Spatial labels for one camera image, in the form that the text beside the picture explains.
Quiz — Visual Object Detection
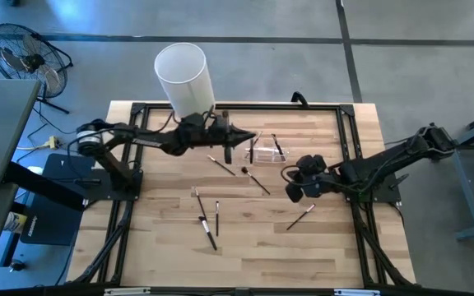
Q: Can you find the thin silver-ferrule makeup brush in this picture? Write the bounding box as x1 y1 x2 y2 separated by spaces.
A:
207 155 237 177

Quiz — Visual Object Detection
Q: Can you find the grey desk top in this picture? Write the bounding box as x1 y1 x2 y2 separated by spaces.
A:
0 78 42 187

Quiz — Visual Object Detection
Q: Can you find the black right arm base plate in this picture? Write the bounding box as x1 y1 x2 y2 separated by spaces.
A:
342 170 402 204

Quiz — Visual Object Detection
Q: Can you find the thin black pink-tip brush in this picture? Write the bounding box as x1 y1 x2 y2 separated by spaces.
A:
286 203 317 231

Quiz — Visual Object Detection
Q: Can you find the black round-head makeup brush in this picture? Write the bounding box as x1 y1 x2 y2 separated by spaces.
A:
241 165 271 196

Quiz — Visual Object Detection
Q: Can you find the yellow white labelled bottle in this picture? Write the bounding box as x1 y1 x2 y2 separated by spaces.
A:
3 210 29 235

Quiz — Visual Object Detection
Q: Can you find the black floor cable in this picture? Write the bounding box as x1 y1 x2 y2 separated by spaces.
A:
32 105 81 136

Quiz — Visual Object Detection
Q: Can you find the black table clamp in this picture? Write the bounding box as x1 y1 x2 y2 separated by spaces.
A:
290 90 309 107

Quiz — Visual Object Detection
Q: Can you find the black floor case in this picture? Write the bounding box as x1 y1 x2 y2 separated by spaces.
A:
21 154 98 246

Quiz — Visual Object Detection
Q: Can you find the clear plastic organizer container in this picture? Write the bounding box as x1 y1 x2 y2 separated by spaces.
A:
243 138 290 164

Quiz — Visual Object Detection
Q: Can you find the black desk leg beam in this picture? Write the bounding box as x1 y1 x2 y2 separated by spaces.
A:
4 162 86 211

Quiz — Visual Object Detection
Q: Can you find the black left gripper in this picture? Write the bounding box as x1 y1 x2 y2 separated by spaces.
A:
208 110 257 164

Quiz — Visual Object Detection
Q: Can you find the black floor fan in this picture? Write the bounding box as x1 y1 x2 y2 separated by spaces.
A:
0 23 74 115

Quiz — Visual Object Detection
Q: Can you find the white power cable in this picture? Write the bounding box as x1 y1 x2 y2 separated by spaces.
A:
16 142 49 151

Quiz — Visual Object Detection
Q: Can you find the white label strip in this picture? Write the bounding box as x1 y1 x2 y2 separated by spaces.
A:
104 287 152 296
333 289 382 296

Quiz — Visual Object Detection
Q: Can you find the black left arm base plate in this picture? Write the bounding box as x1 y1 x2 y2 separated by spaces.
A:
81 155 144 202

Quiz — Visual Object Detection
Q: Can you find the white cylinder lamp wooden base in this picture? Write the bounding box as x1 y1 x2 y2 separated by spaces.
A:
153 42 218 124

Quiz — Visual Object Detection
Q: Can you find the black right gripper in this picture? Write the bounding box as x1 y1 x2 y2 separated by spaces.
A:
285 155 333 203

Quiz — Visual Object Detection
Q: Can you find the black aluminium table frame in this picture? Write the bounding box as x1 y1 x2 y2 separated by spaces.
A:
67 101 417 287

